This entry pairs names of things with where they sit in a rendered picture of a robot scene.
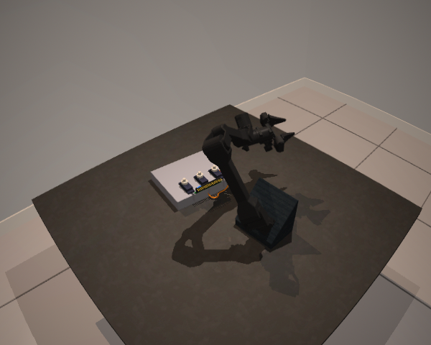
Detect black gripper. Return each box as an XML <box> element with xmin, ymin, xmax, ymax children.
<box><xmin>254</xmin><ymin>112</ymin><xmax>295</xmax><ymax>153</ymax></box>

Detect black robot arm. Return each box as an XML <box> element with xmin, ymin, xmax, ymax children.
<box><xmin>202</xmin><ymin>113</ymin><xmax>275</xmax><ymax>235</ymax></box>

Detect black pin header strip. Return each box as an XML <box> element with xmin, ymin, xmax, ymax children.
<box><xmin>195</xmin><ymin>177</ymin><xmax>222</xmax><ymax>194</ymax></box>

